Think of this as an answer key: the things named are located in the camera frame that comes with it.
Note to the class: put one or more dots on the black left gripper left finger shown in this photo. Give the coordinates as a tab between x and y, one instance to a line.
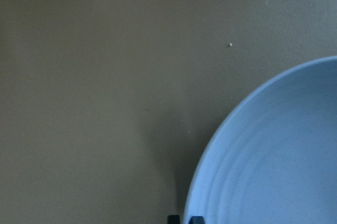
173	219

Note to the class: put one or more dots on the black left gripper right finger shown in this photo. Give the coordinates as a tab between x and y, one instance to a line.
197	220

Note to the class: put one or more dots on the blue round plate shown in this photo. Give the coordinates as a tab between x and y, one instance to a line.
273	159

